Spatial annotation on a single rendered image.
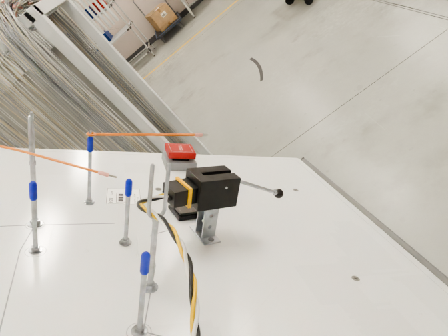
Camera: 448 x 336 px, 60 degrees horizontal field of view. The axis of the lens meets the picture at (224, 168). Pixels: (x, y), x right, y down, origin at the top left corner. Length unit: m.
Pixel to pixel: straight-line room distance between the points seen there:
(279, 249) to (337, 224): 0.14
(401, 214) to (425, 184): 0.17
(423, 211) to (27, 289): 1.58
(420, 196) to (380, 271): 1.32
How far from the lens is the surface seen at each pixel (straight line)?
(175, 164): 0.70
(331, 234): 0.60
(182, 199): 0.46
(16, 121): 1.13
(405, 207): 1.84
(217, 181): 0.47
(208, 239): 0.51
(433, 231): 1.74
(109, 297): 0.42
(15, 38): 1.06
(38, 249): 0.49
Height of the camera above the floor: 1.37
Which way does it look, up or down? 29 degrees down
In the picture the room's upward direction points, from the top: 43 degrees counter-clockwise
